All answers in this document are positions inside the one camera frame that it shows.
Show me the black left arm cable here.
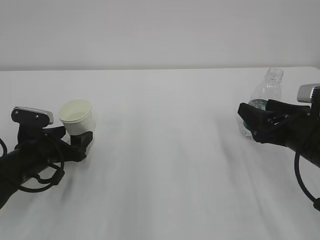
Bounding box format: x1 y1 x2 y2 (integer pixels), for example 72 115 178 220
0 134 66 193

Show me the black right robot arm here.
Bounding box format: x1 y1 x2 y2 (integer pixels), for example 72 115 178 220
237 99 320 167

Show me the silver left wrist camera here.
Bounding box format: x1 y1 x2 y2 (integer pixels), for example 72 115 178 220
11 106 54 148

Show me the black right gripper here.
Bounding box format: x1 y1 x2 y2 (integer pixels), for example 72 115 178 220
237 99 320 150

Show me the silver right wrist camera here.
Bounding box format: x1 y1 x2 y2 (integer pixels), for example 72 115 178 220
296 83 320 104

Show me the white paper cup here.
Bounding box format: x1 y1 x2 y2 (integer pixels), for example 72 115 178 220
58 99 96 136

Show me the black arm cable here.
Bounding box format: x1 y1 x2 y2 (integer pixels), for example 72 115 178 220
0 134 66 193
293 148 320 211

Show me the clear plastic water bottle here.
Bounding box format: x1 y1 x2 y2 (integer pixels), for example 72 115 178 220
241 67 285 140

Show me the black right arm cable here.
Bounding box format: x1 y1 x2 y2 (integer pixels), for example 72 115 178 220
293 148 320 211

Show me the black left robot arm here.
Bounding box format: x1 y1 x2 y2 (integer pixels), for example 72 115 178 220
0 126 94 207

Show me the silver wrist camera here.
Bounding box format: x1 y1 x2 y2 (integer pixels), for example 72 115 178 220
296 83 320 104
11 106 54 148

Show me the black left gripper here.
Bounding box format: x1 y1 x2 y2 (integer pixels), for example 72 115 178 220
39 126 94 164

